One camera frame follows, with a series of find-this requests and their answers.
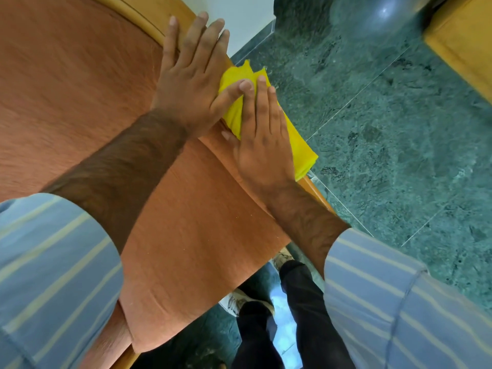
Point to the person's right little finger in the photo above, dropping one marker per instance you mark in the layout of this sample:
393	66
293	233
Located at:
283	126

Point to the person's left middle finger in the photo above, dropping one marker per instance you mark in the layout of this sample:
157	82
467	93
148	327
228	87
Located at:
207	44

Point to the person's right middle finger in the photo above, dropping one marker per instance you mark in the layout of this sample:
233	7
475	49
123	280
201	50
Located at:
262	107

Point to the person's right forearm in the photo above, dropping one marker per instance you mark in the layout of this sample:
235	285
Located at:
307	226

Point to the yellow wooden furniture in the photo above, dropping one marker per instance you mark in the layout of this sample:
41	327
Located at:
465	42

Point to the person's left thumb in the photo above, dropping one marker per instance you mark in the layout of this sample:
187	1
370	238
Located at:
230	97

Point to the beige shoe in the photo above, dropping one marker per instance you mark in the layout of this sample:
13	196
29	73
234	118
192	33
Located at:
281	258
234	301

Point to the person's left forearm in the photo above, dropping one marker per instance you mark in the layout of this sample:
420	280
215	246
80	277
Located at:
123	169

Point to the yellow cleaning cloth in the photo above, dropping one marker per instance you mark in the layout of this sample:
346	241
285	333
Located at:
301	149

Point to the black trousers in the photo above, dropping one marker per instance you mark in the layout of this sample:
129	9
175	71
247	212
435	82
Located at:
307	322

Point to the person's left hand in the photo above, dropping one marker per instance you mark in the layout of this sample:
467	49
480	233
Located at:
184	88

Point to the person's right hand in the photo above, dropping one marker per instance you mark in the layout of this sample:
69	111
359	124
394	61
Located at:
263	157

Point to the person's left little finger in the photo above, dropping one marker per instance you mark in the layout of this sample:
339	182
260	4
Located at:
170	40

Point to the person's right thumb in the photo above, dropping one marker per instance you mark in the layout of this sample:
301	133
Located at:
230	137

